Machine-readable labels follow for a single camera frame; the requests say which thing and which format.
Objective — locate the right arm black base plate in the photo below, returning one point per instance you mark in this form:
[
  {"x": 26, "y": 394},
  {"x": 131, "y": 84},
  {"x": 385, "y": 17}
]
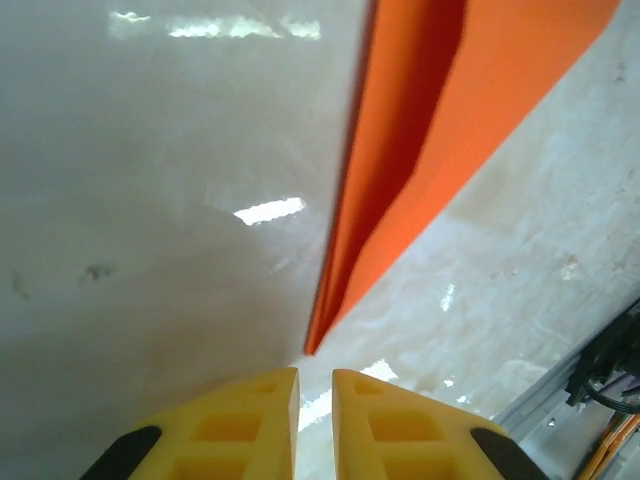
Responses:
[{"x": 595, "y": 360}]

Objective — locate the aluminium mounting rail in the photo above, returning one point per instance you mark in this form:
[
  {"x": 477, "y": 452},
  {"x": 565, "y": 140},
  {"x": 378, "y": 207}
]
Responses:
[{"x": 540, "y": 400}]

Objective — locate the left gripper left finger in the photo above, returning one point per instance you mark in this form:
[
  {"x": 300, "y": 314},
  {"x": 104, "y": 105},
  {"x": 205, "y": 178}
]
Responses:
[{"x": 225, "y": 430}]

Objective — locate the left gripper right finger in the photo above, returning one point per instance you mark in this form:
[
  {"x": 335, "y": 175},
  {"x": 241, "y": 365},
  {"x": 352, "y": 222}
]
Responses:
[{"x": 410, "y": 435}]

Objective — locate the orange paper sheet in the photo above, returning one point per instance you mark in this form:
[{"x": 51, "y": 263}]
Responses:
[{"x": 450, "y": 125}]

